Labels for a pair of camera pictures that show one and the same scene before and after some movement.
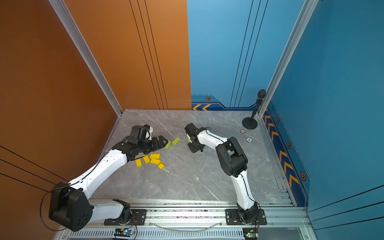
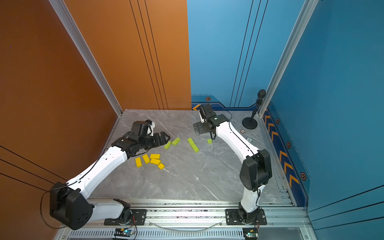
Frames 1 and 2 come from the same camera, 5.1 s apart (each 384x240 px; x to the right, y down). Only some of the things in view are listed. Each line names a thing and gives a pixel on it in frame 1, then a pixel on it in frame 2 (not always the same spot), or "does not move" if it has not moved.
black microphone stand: [251, 123] does not move
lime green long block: [167, 146] does not move
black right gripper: [192, 149] to [201, 129]
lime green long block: [176, 141] does not move
